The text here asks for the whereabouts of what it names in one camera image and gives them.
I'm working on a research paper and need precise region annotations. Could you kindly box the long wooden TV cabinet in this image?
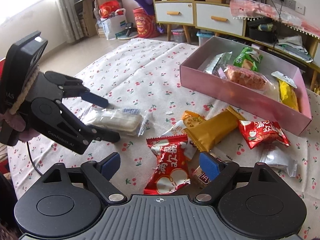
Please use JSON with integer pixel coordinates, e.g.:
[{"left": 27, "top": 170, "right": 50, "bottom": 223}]
[{"left": 153, "top": 0, "right": 319, "bottom": 89}]

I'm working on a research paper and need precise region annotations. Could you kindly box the pink cherry cabinet cloth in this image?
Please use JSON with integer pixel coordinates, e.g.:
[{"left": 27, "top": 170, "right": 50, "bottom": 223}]
[{"left": 229, "top": 0, "right": 319, "bottom": 39}]

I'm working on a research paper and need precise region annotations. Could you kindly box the yellow snack bar in box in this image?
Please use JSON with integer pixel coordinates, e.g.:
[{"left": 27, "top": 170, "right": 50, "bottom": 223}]
[{"left": 278, "top": 79, "right": 299, "bottom": 111}]

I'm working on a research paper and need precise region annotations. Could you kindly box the pink wafer snack packet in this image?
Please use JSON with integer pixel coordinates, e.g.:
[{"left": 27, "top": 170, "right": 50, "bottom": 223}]
[{"left": 224, "top": 65, "right": 267, "bottom": 91}]

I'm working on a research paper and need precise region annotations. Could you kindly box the black storage bin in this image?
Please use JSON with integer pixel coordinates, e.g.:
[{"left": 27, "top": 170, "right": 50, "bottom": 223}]
[{"left": 246, "top": 18, "right": 277, "bottom": 43}]

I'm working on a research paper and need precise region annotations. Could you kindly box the clear white cracker packet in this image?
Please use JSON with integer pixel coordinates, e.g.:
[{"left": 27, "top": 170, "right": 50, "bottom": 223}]
[{"left": 80, "top": 107, "right": 150, "bottom": 137}]

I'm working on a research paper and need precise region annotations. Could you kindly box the white paper shopping bag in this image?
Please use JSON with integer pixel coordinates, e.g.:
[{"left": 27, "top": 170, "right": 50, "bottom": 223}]
[{"left": 102, "top": 8, "right": 127, "bottom": 40}]

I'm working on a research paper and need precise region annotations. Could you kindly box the brown cracker packet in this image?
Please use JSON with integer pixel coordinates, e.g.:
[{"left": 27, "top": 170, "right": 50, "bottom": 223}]
[{"left": 191, "top": 166, "right": 211, "bottom": 189}]

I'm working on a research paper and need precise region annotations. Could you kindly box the gold yellow snack packet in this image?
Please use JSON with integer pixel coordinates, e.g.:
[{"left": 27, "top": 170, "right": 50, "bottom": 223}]
[{"left": 185, "top": 106, "right": 247, "bottom": 152}]

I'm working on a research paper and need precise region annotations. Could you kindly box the orange lotus root packet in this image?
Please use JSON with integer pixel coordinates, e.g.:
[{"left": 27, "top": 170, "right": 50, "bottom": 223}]
[{"left": 181, "top": 110, "right": 205, "bottom": 129}]

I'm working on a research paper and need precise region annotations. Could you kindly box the red round lantern bag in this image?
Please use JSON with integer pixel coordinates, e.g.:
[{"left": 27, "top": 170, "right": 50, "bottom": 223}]
[{"left": 133, "top": 7, "right": 160, "bottom": 38}]

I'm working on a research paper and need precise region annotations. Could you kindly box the cherry print cloth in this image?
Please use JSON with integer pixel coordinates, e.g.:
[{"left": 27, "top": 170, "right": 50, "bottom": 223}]
[{"left": 8, "top": 39, "right": 319, "bottom": 239}]

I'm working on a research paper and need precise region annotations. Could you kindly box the red snack packet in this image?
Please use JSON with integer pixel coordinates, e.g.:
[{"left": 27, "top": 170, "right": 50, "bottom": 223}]
[
  {"left": 238, "top": 120, "right": 291, "bottom": 150},
  {"left": 143, "top": 134, "right": 191, "bottom": 195}
]

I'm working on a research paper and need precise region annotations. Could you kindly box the green snack packet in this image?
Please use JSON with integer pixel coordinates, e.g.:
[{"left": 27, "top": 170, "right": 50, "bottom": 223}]
[{"left": 233, "top": 47, "right": 263, "bottom": 72}]

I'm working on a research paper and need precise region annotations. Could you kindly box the silver foil snack packet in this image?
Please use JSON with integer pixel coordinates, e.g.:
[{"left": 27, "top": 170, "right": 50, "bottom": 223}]
[{"left": 260, "top": 145, "right": 298, "bottom": 177}]

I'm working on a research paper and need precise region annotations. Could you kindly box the pink cardboard box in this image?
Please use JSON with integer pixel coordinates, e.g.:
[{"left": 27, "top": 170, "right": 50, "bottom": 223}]
[{"left": 180, "top": 37, "right": 312, "bottom": 135}]

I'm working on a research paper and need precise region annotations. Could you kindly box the grey Chinese snack packet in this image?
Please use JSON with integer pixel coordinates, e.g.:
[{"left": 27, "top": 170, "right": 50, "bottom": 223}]
[{"left": 199, "top": 51, "right": 232, "bottom": 78}]

